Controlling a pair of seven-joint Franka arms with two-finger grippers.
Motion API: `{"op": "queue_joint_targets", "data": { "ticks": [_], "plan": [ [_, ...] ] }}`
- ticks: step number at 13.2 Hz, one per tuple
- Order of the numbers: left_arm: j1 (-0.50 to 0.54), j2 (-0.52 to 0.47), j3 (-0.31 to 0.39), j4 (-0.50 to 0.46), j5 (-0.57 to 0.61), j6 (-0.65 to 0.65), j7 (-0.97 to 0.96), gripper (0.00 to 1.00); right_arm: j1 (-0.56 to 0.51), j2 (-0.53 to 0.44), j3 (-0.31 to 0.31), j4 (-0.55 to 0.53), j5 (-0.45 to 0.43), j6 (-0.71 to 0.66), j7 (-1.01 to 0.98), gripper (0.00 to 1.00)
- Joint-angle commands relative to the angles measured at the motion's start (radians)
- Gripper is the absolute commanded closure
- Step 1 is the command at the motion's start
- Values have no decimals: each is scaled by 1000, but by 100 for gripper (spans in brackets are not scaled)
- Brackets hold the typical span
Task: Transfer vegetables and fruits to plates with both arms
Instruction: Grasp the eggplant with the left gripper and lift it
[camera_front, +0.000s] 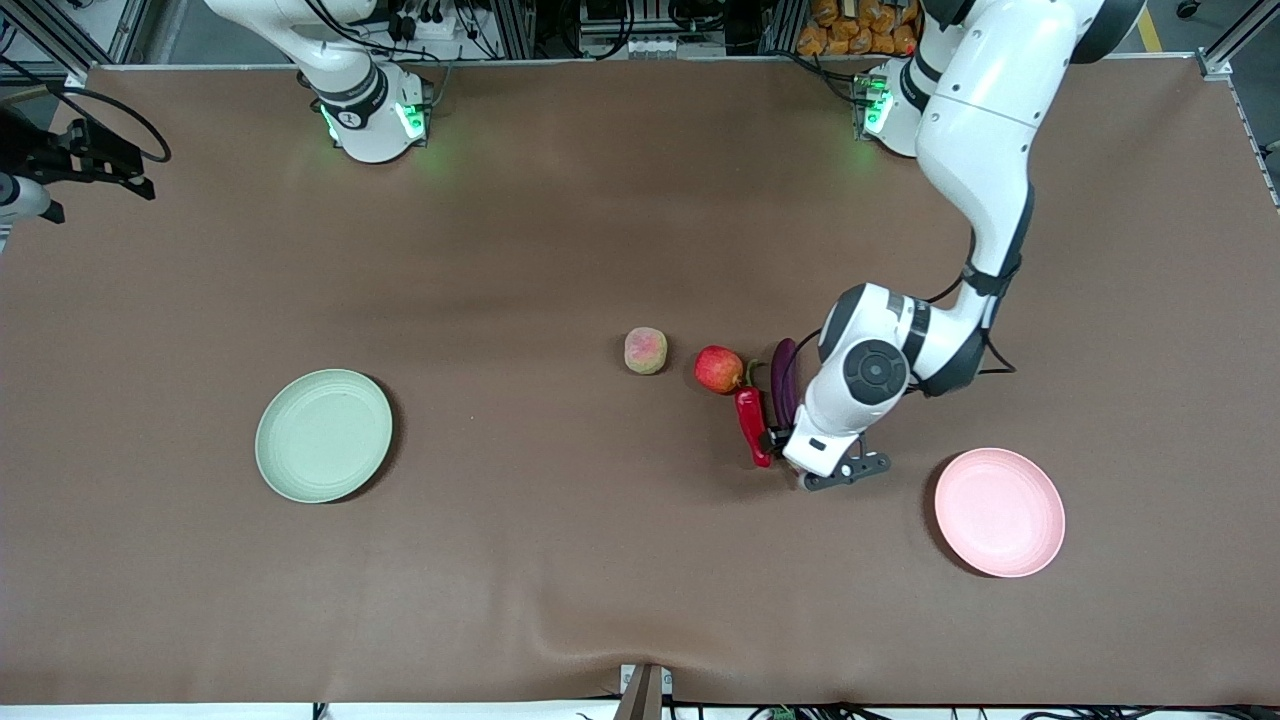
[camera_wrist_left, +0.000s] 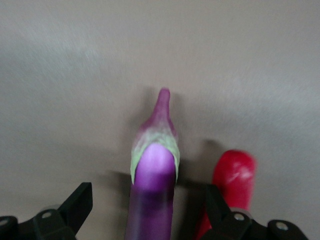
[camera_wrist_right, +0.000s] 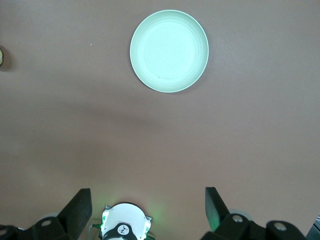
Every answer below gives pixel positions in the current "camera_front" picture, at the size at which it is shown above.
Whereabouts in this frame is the brown table mat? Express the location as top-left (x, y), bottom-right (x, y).
top-left (0, 58), bottom-right (1280, 707)

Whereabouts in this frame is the purple long eggplant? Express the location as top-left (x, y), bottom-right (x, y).
top-left (769, 338), bottom-right (801, 431)

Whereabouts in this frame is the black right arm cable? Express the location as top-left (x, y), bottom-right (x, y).
top-left (44, 84), bottom-right (172, 164)

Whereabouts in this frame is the red apple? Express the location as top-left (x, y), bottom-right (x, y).
top-left (694, 345), bottom-right (747, 395)

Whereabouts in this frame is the pink round plate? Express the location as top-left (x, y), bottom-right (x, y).
top-left (934, 447), bottom-right (1067, 579)

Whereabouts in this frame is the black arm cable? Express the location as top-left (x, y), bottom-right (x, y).
top-left (925, 228), bottom-right (1018, 379)
top-left (44, 84), bottom-right (172, 164)

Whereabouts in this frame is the aluminium frame profile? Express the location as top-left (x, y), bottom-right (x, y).
top-left (1196, 0), bottom-right (1280, 83)

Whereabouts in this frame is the pale green round plate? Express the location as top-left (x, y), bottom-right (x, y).
top-left (255, 369), bottom-right (394, 504)

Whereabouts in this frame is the green pink peach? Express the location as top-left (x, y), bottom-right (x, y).
top-left (624, 327), bottom-right (669, 376)

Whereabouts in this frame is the white power strip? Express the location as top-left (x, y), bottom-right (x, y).
top-left (388, 3), bottom-right (473, 43)

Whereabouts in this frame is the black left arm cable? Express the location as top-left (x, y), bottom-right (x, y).
top-left (925, 228), bottom-right (1018, 379)

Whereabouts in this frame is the red chili pepper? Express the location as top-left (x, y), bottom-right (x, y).
top-left (735, 360), bottom-right (777, 469)

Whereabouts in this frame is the orange packaged goods pile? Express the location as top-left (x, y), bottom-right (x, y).
top-left (796, 0), bottom-right (923, 57)

